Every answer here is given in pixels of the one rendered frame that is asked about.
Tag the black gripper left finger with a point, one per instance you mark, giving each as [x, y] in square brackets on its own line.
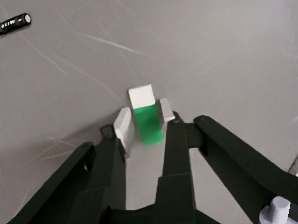
[106, 188]

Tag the green and white eraser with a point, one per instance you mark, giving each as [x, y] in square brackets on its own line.
[146, 114]

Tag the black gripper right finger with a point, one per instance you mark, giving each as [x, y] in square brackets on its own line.
[258, 185]

